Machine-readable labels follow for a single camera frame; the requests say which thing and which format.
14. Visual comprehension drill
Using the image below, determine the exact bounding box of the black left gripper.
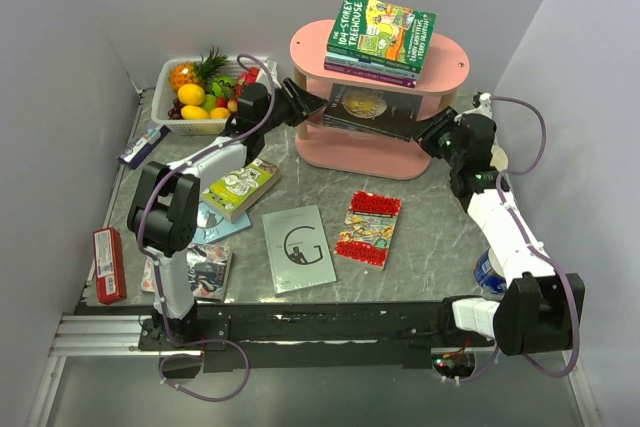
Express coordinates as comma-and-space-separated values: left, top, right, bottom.
259, 78, 329, 135

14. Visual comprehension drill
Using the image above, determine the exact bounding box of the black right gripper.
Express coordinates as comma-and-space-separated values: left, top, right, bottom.
407, 106, 465, 170

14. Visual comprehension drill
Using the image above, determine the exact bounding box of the light blue 143-storey treehouse book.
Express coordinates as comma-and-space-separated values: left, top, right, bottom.
324, 52, 421, 80

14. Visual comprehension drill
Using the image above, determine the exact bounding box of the black Moon and Sixpence book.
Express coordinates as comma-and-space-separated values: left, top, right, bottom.
323, 84, 422, 139

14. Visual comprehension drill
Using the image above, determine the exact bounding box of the purple 117-storey treehouse book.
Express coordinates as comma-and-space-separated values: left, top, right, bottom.
323, 62, 417, 88

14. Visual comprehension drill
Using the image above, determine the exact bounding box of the green 104-storey treehouse book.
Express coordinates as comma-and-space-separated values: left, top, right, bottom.
327, 0, 438, 73

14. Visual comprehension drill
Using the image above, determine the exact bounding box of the dark purple book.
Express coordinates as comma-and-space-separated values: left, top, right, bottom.
322, 119, 411, 142

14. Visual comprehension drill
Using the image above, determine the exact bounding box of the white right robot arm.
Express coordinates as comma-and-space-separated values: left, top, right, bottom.
413, 108, 585, 356

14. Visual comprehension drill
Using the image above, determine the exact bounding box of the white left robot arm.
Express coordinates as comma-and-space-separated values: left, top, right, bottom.
127, 78, 327, 349

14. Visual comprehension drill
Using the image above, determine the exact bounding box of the pink dragon fruit toy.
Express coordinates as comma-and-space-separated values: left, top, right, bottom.
235, 67, 260, 97

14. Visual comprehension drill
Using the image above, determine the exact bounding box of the pink three-tier shelf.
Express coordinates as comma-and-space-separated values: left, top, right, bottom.
290, 20, 470, 180

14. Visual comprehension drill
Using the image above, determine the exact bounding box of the beige paper roll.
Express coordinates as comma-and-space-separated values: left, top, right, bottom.
490, 144, 508, 172

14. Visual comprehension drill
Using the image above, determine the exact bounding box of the toy pineapple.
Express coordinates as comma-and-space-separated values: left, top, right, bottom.
168, 47, 228, 92

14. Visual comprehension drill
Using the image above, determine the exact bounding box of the yellow mango toy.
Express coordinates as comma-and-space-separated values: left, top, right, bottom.
181, 105, 210, 120

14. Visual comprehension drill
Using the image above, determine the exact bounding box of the orange toy fruit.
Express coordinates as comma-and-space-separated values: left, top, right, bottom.
177, 84, 206, 106

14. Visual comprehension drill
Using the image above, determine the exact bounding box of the lime green comic book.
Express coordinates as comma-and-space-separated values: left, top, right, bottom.
201, 158, 281, 223

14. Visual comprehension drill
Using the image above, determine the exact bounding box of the red book under green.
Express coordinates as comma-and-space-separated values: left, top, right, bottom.
334, 190, 402, 270

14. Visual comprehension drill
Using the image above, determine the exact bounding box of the white plastic fruit basket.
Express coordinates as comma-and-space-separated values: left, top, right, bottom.
150, 56, 278, 136

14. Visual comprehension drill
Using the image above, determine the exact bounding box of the grey thin booklet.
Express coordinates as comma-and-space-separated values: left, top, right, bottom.
263, 205, 337, 295

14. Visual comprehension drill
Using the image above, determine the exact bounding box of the light blue cat book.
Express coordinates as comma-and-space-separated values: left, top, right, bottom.
192, 201, 252, 244

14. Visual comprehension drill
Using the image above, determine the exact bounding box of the blue wrapped tissue roll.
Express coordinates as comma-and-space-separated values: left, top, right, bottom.
473, 248, 507, 295

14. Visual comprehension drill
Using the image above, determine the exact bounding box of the purple white toothpaste box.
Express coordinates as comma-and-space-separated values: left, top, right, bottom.
118, 122, 169, 169

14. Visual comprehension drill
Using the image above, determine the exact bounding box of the floral Little Women book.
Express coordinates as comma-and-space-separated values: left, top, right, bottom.
139, 241, 234, 303

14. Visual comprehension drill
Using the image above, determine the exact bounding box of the red box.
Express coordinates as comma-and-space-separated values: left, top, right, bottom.
93, 227, 127, 305

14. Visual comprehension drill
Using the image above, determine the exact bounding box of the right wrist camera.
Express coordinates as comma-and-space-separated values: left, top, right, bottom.
471, 92, 493, 118

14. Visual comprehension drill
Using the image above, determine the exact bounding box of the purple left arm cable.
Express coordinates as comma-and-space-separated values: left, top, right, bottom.
137, 53, 277, 343

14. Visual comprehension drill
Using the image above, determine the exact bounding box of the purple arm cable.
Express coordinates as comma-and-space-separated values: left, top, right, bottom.
489, 95, 584, 379
137, 53, 277, 343

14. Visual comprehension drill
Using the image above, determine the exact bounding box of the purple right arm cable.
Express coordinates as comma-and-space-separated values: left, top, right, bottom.
489, 95, 584, 379

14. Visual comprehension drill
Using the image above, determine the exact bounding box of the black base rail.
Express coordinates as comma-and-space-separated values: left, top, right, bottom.
137, 296, 501, 373

